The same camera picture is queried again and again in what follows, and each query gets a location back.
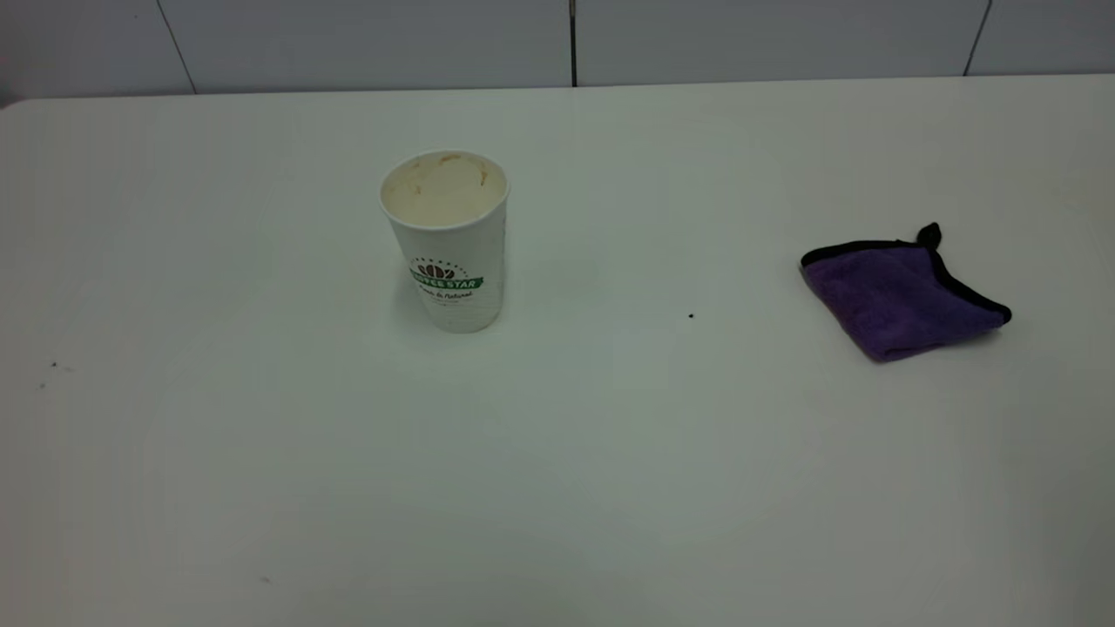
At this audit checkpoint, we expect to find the white paper coffee cup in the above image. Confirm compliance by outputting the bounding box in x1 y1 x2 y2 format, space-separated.
379 150 510 334

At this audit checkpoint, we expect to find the purple cloth with black trim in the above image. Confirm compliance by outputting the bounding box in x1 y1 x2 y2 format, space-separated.
800 222 1013 363

